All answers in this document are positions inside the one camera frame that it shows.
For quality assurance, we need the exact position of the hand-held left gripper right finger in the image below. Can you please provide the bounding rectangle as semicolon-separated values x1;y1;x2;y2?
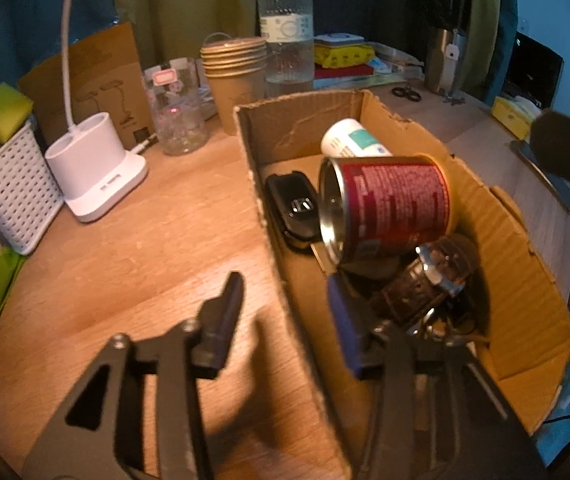
327;276;546;480

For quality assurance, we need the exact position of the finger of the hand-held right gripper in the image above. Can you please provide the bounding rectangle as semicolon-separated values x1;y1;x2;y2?
530;109;570;191

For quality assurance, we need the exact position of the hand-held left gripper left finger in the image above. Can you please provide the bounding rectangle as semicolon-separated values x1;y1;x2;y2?
21;271;246;480

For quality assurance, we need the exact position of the brown strap wristwatch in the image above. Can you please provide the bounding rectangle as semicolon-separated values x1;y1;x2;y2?
370;234;480;326

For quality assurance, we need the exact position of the black key fob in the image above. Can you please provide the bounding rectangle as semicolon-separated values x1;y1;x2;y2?
264;172;322;251

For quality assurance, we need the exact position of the red metal can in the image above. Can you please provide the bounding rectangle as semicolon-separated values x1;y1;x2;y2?
317;155;453;266

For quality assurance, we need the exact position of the cardboard box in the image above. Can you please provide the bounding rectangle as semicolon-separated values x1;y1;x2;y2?
234;89;570;461

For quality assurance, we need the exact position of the white pill bottle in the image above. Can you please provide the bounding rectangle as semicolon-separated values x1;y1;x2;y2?
320;118;393;158

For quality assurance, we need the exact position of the dark smartphone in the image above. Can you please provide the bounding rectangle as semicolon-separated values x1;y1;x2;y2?
510;139;570;213

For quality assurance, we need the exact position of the yellow tissue box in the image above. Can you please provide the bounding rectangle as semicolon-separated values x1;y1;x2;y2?
491;95;540;141

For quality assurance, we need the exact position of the black monitor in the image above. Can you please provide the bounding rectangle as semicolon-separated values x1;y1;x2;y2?
507;32;564;111

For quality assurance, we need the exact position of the narrow teal curtain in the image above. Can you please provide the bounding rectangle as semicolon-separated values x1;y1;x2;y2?
495;0;518;96

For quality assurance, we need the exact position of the steel tumbler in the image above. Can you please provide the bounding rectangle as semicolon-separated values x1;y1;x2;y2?
424;25;468;95

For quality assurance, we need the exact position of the narrow olive curtain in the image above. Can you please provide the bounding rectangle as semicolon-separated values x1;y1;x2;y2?
457;0;503;96

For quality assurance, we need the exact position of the white desk lamp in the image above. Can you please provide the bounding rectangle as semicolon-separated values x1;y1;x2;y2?
44;0;150;223

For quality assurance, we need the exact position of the pile of booklets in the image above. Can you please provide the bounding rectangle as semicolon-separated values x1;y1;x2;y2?
365;42;423;83

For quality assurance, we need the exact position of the clear glass jar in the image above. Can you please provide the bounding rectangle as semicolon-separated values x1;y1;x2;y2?
144;57;210;156

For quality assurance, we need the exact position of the stack of brown paper cups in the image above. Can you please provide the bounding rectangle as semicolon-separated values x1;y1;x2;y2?
200;36;268;136

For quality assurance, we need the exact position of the red book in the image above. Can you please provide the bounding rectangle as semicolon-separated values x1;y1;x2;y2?
313;65;381;81

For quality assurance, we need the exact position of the white woven plastic basket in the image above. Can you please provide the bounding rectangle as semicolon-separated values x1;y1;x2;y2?
0;120;66;256

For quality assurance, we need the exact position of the white flat box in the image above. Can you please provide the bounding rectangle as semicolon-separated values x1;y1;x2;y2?
315;32;365;46

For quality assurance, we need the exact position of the brown lamp carton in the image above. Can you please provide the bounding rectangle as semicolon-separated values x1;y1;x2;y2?
18;21;157;153

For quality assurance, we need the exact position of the clear plastic water bottle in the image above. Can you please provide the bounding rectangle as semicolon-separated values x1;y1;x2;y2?
256;0;316;98

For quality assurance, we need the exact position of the yellow-green sponge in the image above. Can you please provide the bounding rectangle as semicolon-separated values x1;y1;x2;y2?
0;83;34;143

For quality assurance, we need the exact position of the wide olive curtain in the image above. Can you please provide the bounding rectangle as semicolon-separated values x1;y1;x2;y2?
108;0;261;66

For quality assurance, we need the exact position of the wide teal curtain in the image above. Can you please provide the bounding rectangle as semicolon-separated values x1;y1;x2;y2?
0;0;116;101

